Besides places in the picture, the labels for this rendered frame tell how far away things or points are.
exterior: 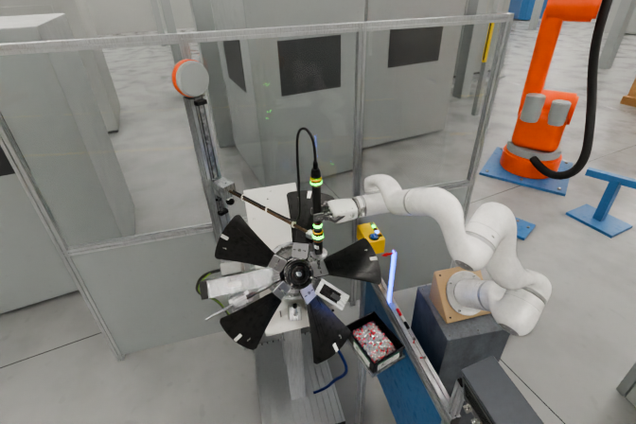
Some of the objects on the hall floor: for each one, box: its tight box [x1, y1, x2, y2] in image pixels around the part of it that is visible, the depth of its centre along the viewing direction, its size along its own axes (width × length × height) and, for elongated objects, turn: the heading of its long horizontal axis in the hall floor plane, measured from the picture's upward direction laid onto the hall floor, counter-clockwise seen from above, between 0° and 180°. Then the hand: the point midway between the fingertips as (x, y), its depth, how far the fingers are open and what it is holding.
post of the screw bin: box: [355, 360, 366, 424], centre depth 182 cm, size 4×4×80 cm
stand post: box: [284, 328, 306, 400], centre depth 191 cm, size 4×9×91 cm, turn 107°
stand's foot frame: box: [254, 331, 345, 424], centre depth 220 cm, size 62×46×8 cm
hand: (317, 213), depth 133 cm, fingers closed on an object, 4 cm apart
